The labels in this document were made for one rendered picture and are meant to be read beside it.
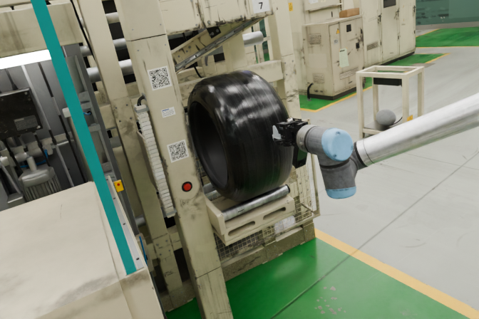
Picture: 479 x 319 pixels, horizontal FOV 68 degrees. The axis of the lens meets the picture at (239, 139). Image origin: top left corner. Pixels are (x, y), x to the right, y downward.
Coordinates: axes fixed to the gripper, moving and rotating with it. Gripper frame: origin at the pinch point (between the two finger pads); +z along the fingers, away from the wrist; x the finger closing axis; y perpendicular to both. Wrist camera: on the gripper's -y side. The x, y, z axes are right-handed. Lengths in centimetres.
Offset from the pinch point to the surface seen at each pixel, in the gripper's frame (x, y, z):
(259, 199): 5.3, -29.0, 16.6
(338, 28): -338, 33, 344
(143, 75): 38, 33, 16
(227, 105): 12.9, 15.4, 8.0
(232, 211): 18.3, -29.1, 16.6
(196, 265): 37, -51, 27
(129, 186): 49, -28, 100
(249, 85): 0.1, 20.2, 12.0
